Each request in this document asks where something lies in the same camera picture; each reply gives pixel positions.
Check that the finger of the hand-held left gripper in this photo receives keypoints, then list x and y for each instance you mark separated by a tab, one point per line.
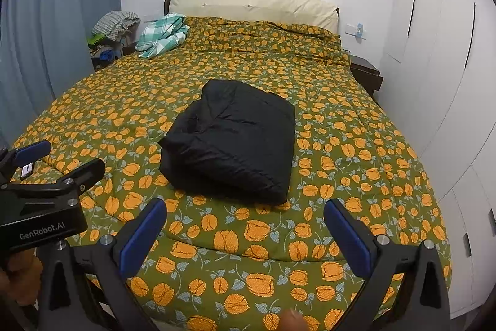
87	172
35	150

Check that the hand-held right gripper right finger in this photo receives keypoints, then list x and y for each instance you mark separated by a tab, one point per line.
348	238

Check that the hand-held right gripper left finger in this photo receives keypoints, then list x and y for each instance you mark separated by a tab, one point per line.
142	236

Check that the black puffer jacket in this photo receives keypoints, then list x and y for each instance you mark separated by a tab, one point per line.
232	137

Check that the pile of clothes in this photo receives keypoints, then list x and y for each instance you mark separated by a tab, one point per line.
102	50

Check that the person's left hand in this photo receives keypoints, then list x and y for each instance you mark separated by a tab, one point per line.
23	273

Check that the person's right hand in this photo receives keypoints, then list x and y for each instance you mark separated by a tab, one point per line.
291	321

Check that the green floral blanket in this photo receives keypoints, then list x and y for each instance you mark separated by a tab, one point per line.
252	238

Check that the blue-grey curtain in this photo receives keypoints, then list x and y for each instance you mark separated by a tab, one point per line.
58	24

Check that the grey plaid cloth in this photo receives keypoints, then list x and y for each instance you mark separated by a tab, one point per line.
116	22

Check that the green checked cloth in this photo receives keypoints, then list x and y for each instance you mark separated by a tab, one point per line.
162	34

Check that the dark wooden nightstand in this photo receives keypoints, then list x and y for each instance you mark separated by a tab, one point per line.
366	75

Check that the white wardrobe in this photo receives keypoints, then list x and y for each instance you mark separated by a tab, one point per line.
445	63

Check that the cream padded headboard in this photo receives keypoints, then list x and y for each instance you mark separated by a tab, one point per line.
252	5

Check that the wall outlet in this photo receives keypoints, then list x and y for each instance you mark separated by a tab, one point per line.
358	30

